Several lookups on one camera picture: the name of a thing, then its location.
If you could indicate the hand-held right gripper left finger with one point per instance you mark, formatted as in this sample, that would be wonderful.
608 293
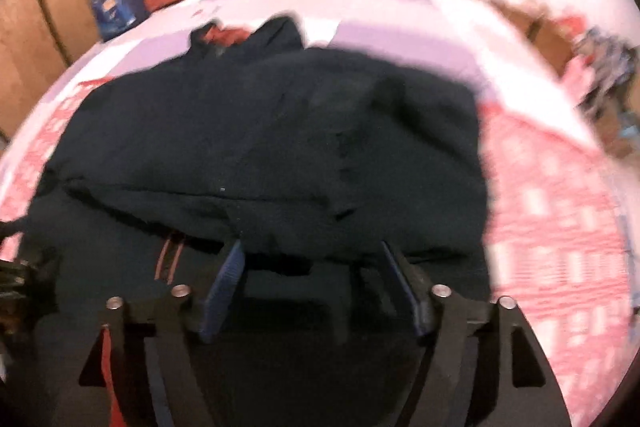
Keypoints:
222 292

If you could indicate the red patterned mat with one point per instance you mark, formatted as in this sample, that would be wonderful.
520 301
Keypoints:
550 207

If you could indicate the dark navy padded jacket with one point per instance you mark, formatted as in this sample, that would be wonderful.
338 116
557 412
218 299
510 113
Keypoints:
275 132

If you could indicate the plaid clothes pile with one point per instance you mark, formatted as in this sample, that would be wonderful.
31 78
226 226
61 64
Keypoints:
605 62

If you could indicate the wooden dresser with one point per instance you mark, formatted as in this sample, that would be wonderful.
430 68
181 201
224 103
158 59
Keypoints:
550 42

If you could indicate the wooden wardrobe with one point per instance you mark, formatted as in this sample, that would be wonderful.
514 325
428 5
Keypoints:
50 7

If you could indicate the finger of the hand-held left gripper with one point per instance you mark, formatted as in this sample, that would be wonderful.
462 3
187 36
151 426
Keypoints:
25 277

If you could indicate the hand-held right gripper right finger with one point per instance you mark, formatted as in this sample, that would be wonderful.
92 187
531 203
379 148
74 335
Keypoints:
407 292

